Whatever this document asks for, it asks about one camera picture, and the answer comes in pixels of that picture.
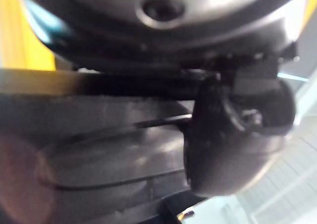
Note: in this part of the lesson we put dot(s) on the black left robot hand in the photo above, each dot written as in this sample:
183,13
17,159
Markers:
173,43

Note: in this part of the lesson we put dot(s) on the yellow shelf upright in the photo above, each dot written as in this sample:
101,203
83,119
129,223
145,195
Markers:
17,35

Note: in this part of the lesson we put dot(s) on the black plastic housing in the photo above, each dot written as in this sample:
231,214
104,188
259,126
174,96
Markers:
99,139

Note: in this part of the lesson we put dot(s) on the yellow shelf beam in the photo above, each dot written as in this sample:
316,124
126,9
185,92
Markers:
310,1

